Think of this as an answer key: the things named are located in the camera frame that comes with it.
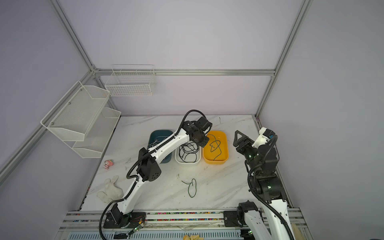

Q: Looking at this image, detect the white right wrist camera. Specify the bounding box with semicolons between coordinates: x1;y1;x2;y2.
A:
252;127;276;149

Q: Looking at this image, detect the pink toy figure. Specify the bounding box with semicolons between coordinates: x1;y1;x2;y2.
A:
104;160;114;170

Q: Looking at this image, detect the black cable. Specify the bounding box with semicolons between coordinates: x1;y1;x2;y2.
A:
178;141;200;163

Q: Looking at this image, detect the white plastic bin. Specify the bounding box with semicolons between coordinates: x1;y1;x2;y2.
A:
175;141;202;166

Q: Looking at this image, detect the white mesh two-tier shelf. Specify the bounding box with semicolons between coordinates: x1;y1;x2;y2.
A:
41;81;121;159

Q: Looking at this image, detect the white rubber glove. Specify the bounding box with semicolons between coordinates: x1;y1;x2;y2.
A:
97;176;124;204

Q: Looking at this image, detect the teal plastic bin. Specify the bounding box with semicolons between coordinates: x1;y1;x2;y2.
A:
148;130;173;149

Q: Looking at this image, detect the yellow plastic bin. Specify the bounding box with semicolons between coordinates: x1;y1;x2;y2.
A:
203;131;229;165

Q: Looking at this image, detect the white wire basket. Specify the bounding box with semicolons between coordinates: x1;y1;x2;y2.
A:
105;65;157;97

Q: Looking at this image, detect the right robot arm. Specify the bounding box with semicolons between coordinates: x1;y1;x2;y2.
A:
233;128;295;240

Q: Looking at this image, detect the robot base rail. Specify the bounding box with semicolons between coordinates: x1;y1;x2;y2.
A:
53;208;313;240

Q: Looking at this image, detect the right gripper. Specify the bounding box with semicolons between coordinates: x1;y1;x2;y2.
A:
231;129;258;176

